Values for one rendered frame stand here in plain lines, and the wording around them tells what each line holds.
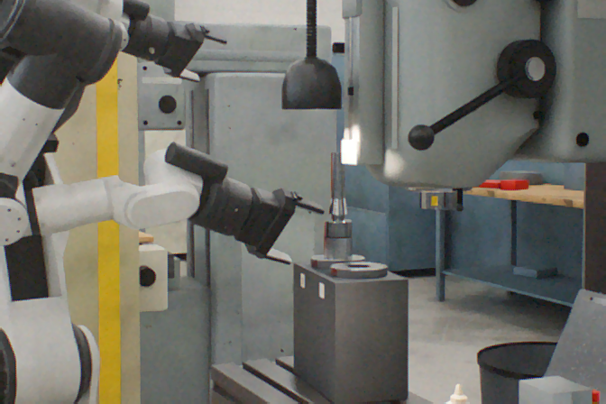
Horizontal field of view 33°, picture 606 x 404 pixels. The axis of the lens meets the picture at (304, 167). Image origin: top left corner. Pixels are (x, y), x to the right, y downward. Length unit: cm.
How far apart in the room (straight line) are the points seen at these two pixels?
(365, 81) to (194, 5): 953
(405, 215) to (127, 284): 586
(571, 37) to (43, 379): 94
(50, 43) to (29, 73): 6
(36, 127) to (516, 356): 241
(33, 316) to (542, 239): 654
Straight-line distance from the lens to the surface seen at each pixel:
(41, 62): 142
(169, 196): 153
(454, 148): 123
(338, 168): 167
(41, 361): 167
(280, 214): 164
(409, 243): 871
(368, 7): 125
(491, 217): 850
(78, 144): 290
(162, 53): 205
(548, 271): 756
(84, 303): 295
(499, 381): 323
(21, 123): 145
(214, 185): 158
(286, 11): 1113
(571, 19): 130
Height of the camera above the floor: 140
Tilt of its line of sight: 3 degrees down
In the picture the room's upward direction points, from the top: straight up
